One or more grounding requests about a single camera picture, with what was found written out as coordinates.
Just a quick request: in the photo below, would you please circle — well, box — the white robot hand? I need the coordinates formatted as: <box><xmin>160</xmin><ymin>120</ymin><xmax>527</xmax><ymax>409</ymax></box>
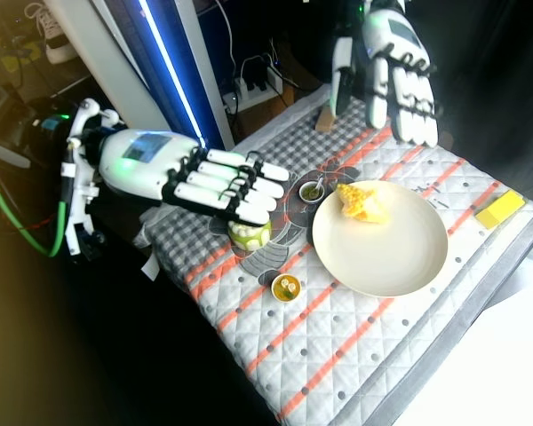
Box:
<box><xmin>98</xmin><ymin>128</ymin><xmax>290</xmax><ymax>226</ymax></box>
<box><xmin>330</xmin><ymin>0</ymin><xmax>440</xmax><ymax>148</ymax></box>

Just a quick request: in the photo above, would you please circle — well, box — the blurry green and white object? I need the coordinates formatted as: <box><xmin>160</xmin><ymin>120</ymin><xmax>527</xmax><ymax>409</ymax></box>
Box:
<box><xmin>227</xmin><ymin>219</ymin><xmax>273</xmax><ymax>253</ymax></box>

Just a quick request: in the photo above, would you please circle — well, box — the bag of yellow balls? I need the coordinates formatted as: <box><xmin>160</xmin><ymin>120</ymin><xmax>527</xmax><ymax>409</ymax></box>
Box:
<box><xmin>335</xmin><ymin>183</ymin><xmax>391</xmax><ymax>225</ymax></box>

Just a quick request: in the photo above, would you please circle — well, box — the cream round plate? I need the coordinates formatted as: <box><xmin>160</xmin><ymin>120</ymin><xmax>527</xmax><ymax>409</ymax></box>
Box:
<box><xmin>311</xmin><ymin>179</ymin><xmax>449</xmax><ymax>298</ymax></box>

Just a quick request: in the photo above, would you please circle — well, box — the blue light strip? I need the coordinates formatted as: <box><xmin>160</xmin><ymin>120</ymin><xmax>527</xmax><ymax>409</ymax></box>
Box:
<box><xmin>137</xmin><ymin>0</ymin><xmax>209</xmax><ymax>150</ymax></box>

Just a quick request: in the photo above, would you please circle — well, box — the brown block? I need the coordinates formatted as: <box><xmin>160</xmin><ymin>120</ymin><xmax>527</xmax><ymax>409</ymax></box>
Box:
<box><xmin>314</xmin><ymin>106</ymin><xmax>337</xmax><ymax>133</ymax></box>

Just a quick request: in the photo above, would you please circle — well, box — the white power strip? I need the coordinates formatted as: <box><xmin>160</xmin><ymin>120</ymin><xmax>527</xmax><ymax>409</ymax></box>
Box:
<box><xmin>221</xmin><ymin>66</ymin><xmax>288</xmax><ymax>113</ymax></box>

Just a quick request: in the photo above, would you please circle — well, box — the black plug adapter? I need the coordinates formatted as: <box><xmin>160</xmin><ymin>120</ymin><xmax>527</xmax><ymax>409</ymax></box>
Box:
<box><xmin>241</xmin><ymin>60</ymin><xmax>271</xmax><ymax>90</ymax></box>

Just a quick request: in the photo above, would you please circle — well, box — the white shoe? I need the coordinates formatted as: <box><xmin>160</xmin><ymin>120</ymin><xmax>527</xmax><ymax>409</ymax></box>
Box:
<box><xmin>24</xmin><ymin>2</ymin><xmax>80</xmax><ymax>64</ymax></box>

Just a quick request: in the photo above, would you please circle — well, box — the small bowl with green sauce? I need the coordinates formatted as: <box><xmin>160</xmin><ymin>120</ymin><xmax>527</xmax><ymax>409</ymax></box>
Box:
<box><xmin>298</xmin><ymin>177</ymin><xmax>326</xmax><ymax>204</ymax></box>

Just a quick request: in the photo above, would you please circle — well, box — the small bowl with orange soup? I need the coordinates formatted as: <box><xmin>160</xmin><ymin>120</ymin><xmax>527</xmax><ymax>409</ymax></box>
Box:
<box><xmin>270</xmin><ymin>273</ymin><xmax>302</xmax><ymax>304</ymax></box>

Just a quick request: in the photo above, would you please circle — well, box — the yellow block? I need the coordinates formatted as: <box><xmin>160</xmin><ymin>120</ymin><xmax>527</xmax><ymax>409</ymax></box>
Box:
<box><xmin>474</xmin><ymin>189</ymin><xmax>526</xmax><ymax>230</ymax></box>

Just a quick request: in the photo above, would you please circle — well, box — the grey quilt with printed bear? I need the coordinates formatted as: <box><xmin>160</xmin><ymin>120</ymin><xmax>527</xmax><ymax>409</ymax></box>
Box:
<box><xmin>132</xmin><ymin>82</ymin><xmax>533</xmax><ymax>426</ymax></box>

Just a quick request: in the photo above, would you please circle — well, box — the green cable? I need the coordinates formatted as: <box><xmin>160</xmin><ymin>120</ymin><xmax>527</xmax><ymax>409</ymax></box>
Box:
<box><xmin>0</xmin><ymin>137</ymin><xmax>68</xmax><ymax>259</ymax></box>

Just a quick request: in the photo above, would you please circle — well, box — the white post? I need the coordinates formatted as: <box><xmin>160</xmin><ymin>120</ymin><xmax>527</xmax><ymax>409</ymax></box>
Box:
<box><xmin>44</xmin><ymin>0</ymin><xmax>236</xmax><ymax>152</ymax></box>

